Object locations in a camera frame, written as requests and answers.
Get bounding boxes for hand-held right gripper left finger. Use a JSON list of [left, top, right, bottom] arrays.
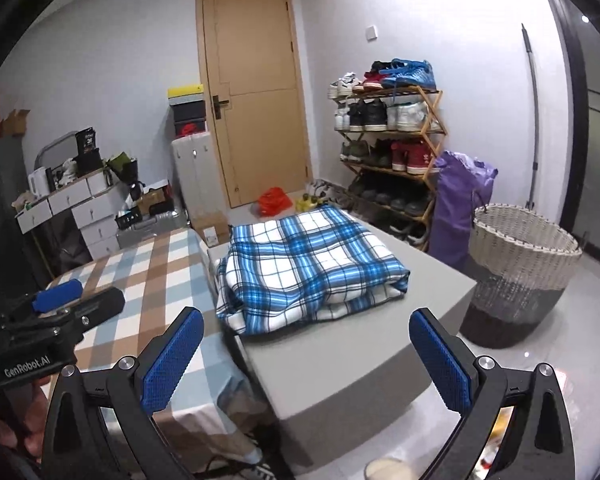
[[42, 307, 204, 480]]

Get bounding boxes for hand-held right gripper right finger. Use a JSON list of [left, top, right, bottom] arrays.
[[409, 307, 576, 480]]

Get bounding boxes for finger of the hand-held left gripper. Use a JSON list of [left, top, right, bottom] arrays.
[[0, 280, 84, 322], [55, 287, 126, 334]]

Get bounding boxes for blue plaid shirt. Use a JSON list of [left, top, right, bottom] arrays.
[[214, 203, 412, 337]]

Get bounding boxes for person's left hand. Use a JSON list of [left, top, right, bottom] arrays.
[[0, 375, 49, 457]]

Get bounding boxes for bed with checked sheet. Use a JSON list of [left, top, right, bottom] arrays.
[[44, 226, 262, 477]]

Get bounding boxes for grey low table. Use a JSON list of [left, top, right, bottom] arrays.
[[207, 217, 479, 477]]

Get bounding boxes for white desk with drawers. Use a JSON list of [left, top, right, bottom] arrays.
[[14, 169, 132, 262]]

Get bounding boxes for black open box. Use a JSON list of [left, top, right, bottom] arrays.
[[114, 209, 144, 229]]

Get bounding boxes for silver suitcase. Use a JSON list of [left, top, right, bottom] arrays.
[[115, 209, 189, 250]]

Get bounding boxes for white electric kettle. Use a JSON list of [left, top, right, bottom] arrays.
[[28, 167, 51, 199]]

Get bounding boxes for woven laundry basket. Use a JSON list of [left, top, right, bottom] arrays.
[[458, 203, 584, 350]]

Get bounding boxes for brown cardboard box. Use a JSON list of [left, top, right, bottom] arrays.
[[134, 188, 174, 214]]

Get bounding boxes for beige slipper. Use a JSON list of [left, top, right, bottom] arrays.
[[364, 457, 417, 480]]

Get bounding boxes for black white striped sneaker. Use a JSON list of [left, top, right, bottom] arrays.
[[230, 452, 282, 480]]

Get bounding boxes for purple bag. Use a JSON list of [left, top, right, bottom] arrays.
[[427, 149, 499, 274]]

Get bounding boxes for black labelled box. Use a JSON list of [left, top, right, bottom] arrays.
[[75, 128, 101, 154]]

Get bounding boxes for white cabinet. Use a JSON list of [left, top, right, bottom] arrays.
[[170, 131, 217, 212]]

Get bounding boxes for open cardboard box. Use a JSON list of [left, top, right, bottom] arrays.
[[0, 108, 32, 137]]

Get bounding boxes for red plastic bag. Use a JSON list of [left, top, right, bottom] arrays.
[[257, 187, 294, 216]]

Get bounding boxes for black red shoe box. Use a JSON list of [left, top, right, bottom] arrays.
[[173, 119, 209, 137]]

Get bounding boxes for pair of yellow shoes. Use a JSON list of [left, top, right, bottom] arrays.
[[294, 193, 326, 213]]

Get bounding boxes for yellow-lid shoe box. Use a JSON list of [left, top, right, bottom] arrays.
[[167, 84, 204, 106]]

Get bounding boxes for wooden door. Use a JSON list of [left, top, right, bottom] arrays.
[[194, 0, 314, 210]]

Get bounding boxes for wooden shoe rack with shoes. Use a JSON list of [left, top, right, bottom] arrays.
[[328, 58, 444, 242]]

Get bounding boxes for grey mop pole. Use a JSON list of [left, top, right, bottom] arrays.
[[520, 22, 541, 212]]

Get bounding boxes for dark glass sliding door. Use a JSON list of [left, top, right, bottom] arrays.
[[549, 0, 600, 272]]

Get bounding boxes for grey arched frame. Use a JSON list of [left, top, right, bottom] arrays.
[[33, 131, 81, 182]]

